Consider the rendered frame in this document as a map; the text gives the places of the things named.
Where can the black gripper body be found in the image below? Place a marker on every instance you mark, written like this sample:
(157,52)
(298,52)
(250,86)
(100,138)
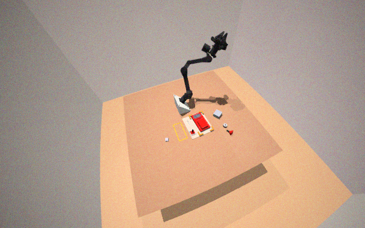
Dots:
(216,43)

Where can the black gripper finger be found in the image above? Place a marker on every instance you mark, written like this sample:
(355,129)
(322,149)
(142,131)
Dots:
(224,37)
(220,36)

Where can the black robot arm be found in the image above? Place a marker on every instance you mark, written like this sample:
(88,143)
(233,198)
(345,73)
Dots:
(206,48)

